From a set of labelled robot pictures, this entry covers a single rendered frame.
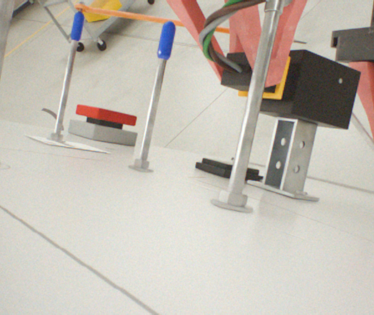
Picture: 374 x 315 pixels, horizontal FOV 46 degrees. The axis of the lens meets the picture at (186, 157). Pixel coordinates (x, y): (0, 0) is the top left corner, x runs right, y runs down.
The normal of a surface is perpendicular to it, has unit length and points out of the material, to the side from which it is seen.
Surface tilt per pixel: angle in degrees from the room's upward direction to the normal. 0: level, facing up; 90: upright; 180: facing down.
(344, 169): 0
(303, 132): 82
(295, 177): 82
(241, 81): 37
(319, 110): 82
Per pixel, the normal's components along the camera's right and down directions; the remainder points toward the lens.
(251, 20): 0.56, 0.47
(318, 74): 0.53, 0.15
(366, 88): -0.82, 0.37
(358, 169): -0.46, -0.68
